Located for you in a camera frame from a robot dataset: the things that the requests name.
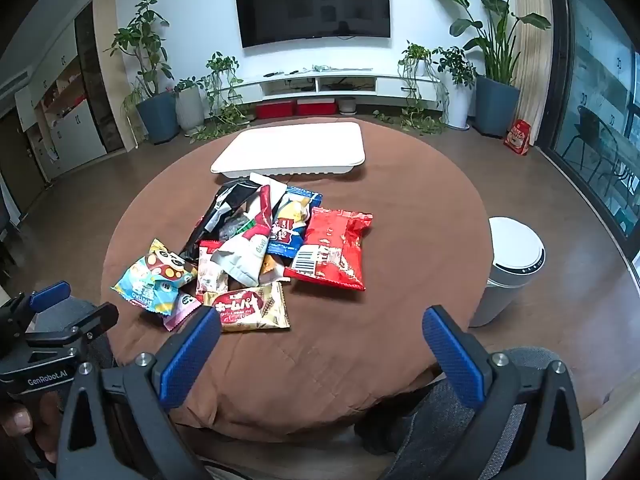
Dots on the grey plant pot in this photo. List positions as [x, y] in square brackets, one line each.
[190, 110]

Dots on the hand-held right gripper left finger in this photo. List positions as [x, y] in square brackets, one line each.
[190, 360]

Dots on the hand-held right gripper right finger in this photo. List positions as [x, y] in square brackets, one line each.
[455, 360]

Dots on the trailing pothos plant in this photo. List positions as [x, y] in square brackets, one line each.
[415, 60]
[222, 75]

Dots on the tall leafy tree plant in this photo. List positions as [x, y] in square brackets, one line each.
[145, 40]

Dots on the small pink white snack packet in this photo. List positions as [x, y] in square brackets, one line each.
[210, 270]

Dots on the large red snack packet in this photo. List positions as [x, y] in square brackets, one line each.
[332, 247]

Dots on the glass sliding door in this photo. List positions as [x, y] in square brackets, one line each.
[595, 85]

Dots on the large blue plant pot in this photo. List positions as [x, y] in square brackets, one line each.
[496, 107]

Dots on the person's left hand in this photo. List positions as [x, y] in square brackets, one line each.
[20, 425]

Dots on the small bushy plant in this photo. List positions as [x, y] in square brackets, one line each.
[455, 62]

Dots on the white plastic tray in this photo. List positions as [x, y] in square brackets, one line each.
[295, 147]

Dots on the red storage box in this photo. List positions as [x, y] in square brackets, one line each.
[275, 110]
[315, 107]

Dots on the beige curtain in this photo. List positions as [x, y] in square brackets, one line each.
[530, 50]

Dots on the white grey snack packet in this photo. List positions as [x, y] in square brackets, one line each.
[245, 257]

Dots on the black snack packet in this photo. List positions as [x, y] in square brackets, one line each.
[212, 222]

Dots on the white wall cupboards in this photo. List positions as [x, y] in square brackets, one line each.
[75, 110]

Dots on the wall-mounted black television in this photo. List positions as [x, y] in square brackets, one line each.
[312, 5]

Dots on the gold pie packet red label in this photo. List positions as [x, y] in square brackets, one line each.
[247, 310]

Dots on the white floating television cabinet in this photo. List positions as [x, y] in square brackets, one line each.
[350, 82]

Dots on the large broad-leaf plant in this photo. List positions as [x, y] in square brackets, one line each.
[492, 35]

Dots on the red paper bag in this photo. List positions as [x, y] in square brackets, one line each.
[517, 137]

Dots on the person in grey clothes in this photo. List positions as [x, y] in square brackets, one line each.
[530, 360]

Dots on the tall white plant pot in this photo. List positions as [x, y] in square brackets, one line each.
[460, 105]

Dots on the light blue cartoon snack packet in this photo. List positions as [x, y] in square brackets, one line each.
[150, 275]

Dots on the white round bin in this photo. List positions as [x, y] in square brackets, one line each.
[510, 270]

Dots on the small white plant pot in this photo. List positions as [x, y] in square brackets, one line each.
[346, 105]

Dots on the orange snack packet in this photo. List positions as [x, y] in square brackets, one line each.
[272, 267]

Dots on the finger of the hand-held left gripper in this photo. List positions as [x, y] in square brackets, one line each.
[50, 294]
[100, 317]

